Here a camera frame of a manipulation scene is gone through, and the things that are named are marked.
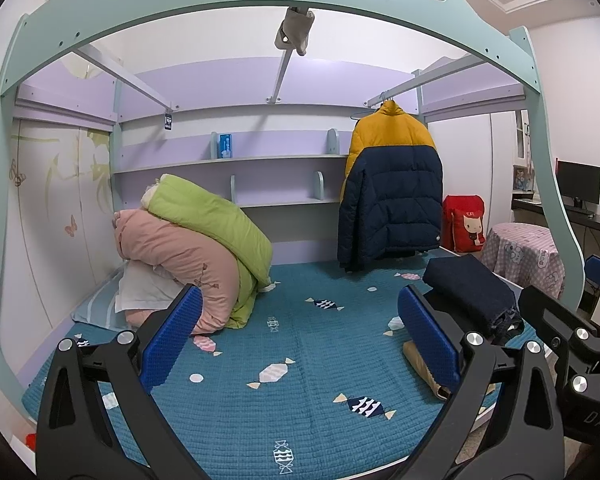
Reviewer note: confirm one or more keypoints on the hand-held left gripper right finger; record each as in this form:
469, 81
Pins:
427, 335

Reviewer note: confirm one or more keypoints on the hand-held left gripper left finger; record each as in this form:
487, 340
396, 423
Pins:
172, 335

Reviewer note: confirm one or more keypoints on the dark blue jeans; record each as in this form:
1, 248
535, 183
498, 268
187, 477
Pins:
470, 290

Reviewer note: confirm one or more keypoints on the tan folded cloth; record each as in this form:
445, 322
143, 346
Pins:
422, 365

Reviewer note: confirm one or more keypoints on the white pillow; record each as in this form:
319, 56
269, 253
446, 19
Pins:
140, 287

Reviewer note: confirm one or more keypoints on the light blue striped pillow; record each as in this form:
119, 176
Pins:
97, 310

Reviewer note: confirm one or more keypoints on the table with pink tablecloth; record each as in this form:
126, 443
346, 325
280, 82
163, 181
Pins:
520, 255

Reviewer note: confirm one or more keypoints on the black computer monitor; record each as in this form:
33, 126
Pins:
577, 182

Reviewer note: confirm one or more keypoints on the red cartoon cushion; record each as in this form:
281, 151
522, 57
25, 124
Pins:
462, 225

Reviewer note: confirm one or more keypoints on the green duvet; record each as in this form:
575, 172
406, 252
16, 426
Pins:
215, 220

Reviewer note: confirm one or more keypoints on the teal candy print quilt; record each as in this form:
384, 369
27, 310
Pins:
305, 385

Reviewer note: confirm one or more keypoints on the yellow and navy puffer jacket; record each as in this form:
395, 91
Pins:
390, 185

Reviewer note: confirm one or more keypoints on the red object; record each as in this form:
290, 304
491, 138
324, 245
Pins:
31, 440

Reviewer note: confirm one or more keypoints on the butterfly printed panel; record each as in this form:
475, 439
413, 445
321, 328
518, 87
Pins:
45, 210

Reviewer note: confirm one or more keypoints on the lilac shelf unit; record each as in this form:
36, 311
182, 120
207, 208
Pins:
280, 180

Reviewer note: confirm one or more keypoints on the blue tissue box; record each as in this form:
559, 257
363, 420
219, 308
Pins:
225, 146

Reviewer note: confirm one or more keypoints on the black hanging tag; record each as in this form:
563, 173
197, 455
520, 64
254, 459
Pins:
168, 121

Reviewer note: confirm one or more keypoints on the grey hanging cloth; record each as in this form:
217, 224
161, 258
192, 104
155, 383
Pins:
295, 27

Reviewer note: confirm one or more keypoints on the picture frame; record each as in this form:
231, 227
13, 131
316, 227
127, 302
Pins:
523, 178

